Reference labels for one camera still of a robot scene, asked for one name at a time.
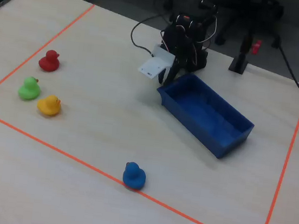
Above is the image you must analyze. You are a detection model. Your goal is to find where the red rubber duck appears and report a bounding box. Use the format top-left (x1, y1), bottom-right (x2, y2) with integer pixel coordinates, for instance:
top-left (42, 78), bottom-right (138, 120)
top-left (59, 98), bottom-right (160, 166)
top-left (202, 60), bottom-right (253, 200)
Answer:
top-left (37, 48), bottom-right (62, 74)

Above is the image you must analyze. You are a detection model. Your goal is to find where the blue rubber duck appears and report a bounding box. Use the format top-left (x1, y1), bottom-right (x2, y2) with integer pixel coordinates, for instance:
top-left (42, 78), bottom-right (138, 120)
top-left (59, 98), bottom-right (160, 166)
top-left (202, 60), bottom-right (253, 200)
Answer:
top-left (121, 161), bottom-right (148, 191)

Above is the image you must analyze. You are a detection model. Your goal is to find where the red clamp handle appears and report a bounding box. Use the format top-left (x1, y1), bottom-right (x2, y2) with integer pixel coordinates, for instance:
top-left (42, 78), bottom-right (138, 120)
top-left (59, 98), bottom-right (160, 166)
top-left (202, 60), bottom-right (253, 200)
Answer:
top-left (250, 39), bottom-right (263, 56)

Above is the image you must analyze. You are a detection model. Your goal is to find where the blue plastic box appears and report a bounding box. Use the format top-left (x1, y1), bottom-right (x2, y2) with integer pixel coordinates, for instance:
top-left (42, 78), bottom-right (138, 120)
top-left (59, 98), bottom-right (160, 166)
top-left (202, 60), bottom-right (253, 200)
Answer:
top-left (149, 69), bottom-right (261, 163)

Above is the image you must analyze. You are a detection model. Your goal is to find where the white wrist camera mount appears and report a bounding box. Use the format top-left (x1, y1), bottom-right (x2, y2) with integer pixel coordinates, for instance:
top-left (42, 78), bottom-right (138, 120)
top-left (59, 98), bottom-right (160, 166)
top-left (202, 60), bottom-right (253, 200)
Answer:
top-left (136, 42), bottom-right (177, 83)

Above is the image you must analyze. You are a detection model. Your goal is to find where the black office chair base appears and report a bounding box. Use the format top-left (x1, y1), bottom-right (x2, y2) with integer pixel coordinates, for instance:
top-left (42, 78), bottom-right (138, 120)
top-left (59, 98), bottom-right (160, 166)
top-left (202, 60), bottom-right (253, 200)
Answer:
top-left (214, 0), bottom-right (287, 54)

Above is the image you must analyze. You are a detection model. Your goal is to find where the black clamp stand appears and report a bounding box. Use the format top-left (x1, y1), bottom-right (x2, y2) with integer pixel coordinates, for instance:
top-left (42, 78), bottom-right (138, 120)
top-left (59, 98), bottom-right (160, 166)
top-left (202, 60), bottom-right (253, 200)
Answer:
top-left (227, 18), bottom-right (256, 75)

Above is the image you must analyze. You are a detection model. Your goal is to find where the yellow rubber duck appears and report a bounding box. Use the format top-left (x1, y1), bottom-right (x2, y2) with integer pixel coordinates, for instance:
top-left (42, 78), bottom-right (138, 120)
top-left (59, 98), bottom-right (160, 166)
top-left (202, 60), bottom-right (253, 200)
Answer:
top-left (35, 93), bottom-right (63, 118)

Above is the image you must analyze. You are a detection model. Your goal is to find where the green rubber duck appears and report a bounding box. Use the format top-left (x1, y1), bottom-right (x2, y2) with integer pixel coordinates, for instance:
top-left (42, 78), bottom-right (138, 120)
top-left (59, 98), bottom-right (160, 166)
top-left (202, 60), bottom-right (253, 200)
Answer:
top-left (17, 75), bottom-right (43, 103)

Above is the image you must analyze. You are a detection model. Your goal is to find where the thin black camera cable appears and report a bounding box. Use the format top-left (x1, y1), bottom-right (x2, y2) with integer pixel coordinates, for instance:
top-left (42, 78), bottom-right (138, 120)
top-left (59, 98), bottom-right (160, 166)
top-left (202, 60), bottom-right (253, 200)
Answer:
top-left (128, 9), bottom-right (173, 58)

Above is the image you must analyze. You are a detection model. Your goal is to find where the orange tape strip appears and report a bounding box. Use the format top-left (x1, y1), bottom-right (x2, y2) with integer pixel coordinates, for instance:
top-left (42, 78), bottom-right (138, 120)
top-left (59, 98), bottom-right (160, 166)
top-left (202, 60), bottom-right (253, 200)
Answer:
top-left (0, 0), bottom-right (96, 118)
top-left (0, 109), bottom-right (272, 224)
top-left (259, 82), bottom-right (299, 224)

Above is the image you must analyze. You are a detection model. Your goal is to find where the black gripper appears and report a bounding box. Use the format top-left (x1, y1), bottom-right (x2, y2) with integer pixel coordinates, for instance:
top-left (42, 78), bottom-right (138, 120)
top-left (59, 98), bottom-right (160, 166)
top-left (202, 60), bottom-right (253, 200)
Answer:
top-left (157, 25), bottom-right (202, 89)

